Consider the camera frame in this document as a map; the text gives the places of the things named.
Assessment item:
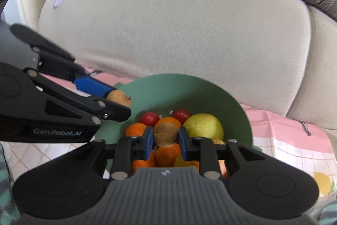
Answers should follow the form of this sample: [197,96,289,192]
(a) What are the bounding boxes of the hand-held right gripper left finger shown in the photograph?
[56,126,154,180]

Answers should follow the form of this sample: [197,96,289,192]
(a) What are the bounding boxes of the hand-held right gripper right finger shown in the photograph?
[178,127,274,180]

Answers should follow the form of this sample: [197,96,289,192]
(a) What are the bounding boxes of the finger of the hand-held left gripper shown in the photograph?
[25,70,131,127]
[11,24,117,98]

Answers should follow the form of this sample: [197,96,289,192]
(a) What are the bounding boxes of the brown kiwi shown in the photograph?
[107,89,131,107]
[153,122,179,148]

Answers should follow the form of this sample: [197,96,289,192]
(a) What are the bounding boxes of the mandarin orange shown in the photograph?
[124,123,147,138]
[132,150,156,174]
[154,143,182,167]
[211,138,228,179]
[154,117,183,131]

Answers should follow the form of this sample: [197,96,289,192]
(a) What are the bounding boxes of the yellow-green pear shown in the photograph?
[182,113,224,141]
[174,152,189,168]

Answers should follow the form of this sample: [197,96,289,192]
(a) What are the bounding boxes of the red cherry tomato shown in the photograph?
[172,109,192,125]
[140,112,160,127]

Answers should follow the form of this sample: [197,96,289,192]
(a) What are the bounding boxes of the green plastic bowl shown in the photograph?
[95,73,254,181]

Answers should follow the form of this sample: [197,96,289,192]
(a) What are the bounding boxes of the beige sofa back cushion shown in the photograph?
[287,6,337,131]
[38,0,312,117]

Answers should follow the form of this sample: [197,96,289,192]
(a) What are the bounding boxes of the lemon-print checked mat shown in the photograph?
[0,71,337,217]

